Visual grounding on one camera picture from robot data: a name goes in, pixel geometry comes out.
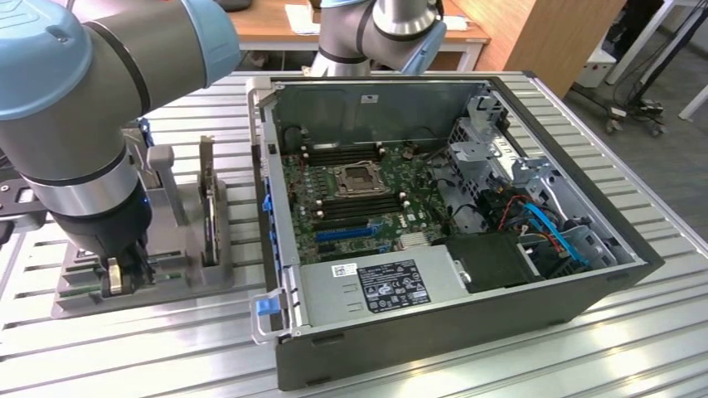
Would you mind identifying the red black twisted wire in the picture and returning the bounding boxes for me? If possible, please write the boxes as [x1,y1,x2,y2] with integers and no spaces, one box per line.
[286,161,307,196]

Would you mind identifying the white paper sheets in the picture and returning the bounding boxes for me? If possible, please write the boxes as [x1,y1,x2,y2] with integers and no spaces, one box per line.
[284,2,323,36]

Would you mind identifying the RAM slot white latches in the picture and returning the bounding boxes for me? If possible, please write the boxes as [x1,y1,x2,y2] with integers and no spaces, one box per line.
[315,194,406,211]
[307,143,383,153]
[307,151,386,163]
[318,203,411,221]

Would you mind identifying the black expansion slot blue latch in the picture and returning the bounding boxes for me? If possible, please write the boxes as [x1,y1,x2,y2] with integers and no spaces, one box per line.
[318,243,392,257]

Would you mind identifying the silver power supply unit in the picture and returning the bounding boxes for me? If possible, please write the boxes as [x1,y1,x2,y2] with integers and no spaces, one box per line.
[287,245,471,329]

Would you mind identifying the wooden cabinet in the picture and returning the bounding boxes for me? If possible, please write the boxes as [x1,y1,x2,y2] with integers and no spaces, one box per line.
[474,0,630,100]

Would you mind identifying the green motherboard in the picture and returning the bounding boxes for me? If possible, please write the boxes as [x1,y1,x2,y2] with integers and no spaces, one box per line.
[279,143,464,266]

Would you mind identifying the perforated silver disk bay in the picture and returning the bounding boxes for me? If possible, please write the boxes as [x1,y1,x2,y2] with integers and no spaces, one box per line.
[446,94,527,208]

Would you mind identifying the black fan shroud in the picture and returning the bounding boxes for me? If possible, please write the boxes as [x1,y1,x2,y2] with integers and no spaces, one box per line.
[446,231,543,294]

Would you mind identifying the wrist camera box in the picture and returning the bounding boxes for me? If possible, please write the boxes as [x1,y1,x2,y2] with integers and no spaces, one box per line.
[0,177,55,246]

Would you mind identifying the black open PC case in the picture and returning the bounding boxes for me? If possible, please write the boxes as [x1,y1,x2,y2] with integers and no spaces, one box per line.
[246,75,667,393]

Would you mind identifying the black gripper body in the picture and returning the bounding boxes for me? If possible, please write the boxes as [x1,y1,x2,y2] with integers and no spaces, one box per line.
[52,192,156,261]

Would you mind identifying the white table frame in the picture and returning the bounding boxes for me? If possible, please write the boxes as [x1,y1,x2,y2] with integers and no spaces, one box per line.
[606,0,708,122]

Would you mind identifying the blue flat wire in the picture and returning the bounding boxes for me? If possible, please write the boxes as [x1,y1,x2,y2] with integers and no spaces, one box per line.
[523,201,588,266]

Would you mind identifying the CPU socket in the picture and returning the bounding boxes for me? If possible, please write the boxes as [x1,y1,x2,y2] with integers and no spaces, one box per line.
[328,159,387,197]

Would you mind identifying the black power strip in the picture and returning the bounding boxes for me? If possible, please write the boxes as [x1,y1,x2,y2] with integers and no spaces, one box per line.
[607,98,668,124]

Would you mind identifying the grey parts rack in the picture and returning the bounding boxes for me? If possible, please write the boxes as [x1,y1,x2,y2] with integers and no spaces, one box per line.
[50,143,238,319]

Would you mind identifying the long black expansion slot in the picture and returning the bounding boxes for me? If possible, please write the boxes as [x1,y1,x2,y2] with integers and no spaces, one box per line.
[312,216,371,231]

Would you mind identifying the silver chipset heat sink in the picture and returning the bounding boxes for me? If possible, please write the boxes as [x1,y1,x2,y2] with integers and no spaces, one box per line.
[399,232,432,250]

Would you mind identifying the thin red wire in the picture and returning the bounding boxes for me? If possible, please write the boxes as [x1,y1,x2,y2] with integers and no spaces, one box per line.
[498,194,562,255]

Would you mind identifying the RAM slot black latches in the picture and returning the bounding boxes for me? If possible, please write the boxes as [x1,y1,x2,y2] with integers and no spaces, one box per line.
[307,156,387,167]
[307,147,384,158]
[320,190,403,206]
[319,199,408,216]

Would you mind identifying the blue case latch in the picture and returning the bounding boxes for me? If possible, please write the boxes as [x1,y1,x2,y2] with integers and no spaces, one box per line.
[251,297,278,319]

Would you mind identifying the white box red button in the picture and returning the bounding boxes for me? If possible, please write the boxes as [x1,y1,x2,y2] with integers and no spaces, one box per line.
[572,49,619,89]

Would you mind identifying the black wire bundle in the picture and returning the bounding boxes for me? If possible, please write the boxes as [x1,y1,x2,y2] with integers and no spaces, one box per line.
[431,151,503,233]

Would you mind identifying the graphics card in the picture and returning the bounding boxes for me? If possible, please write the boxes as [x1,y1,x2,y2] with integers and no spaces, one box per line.
[196,132,224,269]

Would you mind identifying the wooden desk white frame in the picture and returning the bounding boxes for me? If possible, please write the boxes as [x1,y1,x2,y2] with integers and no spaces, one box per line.
[224,0,492,72]

